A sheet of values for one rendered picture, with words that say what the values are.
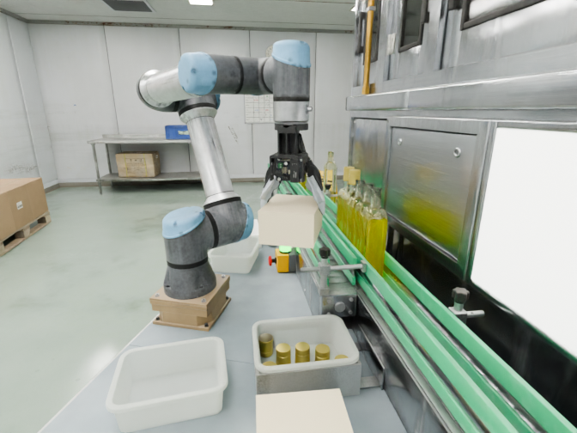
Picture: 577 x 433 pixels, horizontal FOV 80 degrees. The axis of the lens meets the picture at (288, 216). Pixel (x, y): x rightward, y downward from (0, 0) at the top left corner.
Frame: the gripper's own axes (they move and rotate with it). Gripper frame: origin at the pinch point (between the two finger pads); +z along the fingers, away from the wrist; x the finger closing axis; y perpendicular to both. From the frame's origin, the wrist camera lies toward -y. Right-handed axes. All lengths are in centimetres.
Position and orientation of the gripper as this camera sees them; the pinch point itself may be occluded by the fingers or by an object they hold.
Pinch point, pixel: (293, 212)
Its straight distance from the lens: 80.0
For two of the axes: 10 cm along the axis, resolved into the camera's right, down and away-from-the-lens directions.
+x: 9.8, 0.6, -2.0
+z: 0.0, 9.5, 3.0
